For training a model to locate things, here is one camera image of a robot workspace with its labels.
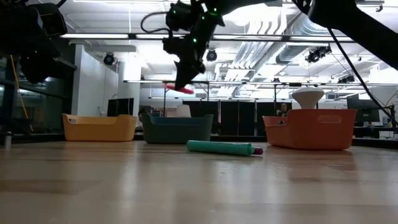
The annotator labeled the yellow cable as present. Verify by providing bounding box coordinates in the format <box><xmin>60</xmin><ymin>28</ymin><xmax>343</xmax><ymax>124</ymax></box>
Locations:
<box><xmin>9</xmin><ymin>54</ymin><xmax>34</xmax><ymax>133</ymax></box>

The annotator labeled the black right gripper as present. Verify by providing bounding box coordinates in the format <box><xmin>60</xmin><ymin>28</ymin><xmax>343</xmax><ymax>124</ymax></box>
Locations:
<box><xmin>162</xmin><ymin>34</ymin><xmax>208</xmax><ymax>91</ymax></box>

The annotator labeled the black ceiling camera rig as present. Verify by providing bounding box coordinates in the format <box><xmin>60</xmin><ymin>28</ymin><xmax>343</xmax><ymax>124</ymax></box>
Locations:
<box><xmin>305</xmin><ymin>45</ymin><xmax>333</xmax><ymax>64</ymax></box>
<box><xmin>337</xmin><ymin>74</ymin><xmax>356</xmax><ymax>85</ymax></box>

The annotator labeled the person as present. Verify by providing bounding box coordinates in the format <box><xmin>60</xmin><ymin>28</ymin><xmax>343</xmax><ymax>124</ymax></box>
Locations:
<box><xmin>275</xmin><ymin>103</ymin><xmax>289</xmax><ymax>118</ymax></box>

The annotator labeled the black computer monitor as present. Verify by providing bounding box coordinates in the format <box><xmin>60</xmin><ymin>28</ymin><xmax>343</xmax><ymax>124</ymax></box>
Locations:
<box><xmin>106</xmin><ymin>97</ymin><xmax>135</xmax><ymax>118</ymax></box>

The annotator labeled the teal plastic bin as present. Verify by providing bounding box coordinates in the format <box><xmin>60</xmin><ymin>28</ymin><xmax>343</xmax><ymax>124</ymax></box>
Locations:
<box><xmin>142</xmin><ymin>113</ymin><xmax>215</xmax><ymax>144</ymax></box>

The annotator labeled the teal chunky highlighter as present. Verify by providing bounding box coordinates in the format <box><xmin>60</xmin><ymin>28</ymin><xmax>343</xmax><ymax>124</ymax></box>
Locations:
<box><xmin>186</xmin><ymin>139</ymin><xmax>256</xmax><ymax>157</ymax></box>

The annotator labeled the yellow plastic bin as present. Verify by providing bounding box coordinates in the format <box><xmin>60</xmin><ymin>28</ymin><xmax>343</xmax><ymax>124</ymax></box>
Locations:
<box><xmin>61</xmin><ymin>113</ymin><xmax>138</xmax><ymax>142</ymax></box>

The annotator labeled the black ceiling speaker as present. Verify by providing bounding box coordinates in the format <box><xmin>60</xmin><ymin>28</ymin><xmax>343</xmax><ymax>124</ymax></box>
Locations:
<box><xmin>103</xmin><ymin>52</ymin><xmax>116</xmax><ymax>67</ymax></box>
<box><xmin>206</xmin><ymin>48</ymin><xmax>218</xmax><ymax>63</ymax></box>

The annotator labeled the black partition wall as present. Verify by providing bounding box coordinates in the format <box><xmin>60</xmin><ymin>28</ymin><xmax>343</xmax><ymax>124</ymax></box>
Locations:
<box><xmin>182</xmin><ymin>99</ymin><xmax>293</xmax><ymax>137</ymax></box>

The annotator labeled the orange plastic bin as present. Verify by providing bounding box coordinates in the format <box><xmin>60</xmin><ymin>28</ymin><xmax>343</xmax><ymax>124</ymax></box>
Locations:
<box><xmin>262</xmin><ymin>108</ymin><xmax>358</xmax><ymax>151</ymax></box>

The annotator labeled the black monitor on arm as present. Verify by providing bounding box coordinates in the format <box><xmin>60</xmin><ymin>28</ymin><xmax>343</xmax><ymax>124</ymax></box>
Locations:
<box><xmin>346</xmin><ymin>98</ymin><xmax>381</xmax><ymax>123</ymax></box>

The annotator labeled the orange slim highlighter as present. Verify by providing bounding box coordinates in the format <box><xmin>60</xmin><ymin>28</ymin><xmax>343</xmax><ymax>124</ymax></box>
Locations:
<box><xmin>164</xmin><ymin>82</ymin><xmax>195</xmax><ymax>95</ymax></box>

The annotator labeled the background black metal frame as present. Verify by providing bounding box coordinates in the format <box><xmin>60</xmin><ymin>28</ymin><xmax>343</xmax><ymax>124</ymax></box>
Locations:
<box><xmin>123</xmin><ymin>80</ymin><xmax>243</xmax><ymax>118</ymax></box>

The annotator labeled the white cylinder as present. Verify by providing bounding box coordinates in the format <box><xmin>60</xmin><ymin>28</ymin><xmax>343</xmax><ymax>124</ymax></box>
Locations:
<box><xmin>175</xmin><ymin>103</ymin><xmax>192</xmax><ymax>119</ymax></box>

